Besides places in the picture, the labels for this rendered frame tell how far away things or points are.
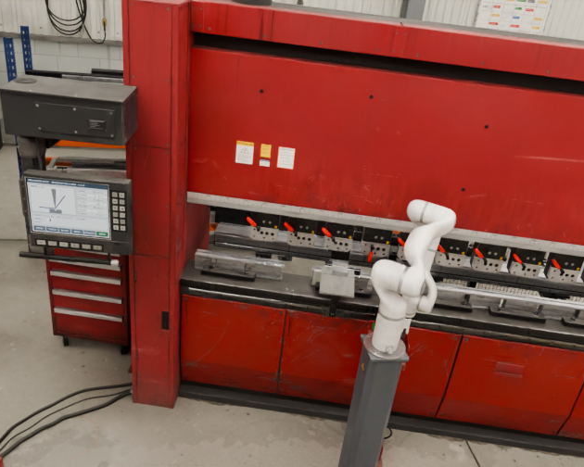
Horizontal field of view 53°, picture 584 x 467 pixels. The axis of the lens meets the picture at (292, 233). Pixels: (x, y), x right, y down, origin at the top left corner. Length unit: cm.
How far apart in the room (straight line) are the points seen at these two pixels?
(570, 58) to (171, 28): 175
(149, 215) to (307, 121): 91
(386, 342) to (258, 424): 128
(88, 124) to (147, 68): 40
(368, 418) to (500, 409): 109
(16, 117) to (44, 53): 462
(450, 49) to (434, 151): 48
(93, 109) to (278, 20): 91
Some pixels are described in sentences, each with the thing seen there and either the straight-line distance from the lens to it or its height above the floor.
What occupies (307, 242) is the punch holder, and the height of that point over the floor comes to 115.
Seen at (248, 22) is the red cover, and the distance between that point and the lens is 282.
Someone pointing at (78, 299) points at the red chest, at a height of 43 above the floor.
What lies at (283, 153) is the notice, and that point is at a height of 163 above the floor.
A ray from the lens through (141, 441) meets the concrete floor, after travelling 359.
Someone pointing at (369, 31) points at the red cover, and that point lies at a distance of 279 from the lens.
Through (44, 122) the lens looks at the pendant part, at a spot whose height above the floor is 182.
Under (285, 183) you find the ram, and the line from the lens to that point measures 302.
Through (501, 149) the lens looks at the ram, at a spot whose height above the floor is 180.
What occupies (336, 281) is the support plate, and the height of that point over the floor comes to 100.
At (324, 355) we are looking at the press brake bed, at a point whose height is 49.
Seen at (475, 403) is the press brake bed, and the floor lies 30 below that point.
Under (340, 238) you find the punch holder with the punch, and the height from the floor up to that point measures 120.
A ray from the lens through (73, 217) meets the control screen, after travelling 275.
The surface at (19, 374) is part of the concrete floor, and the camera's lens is 411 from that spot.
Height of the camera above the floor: 265
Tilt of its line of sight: 28 degrees down
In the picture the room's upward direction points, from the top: 7 degrees clockwise
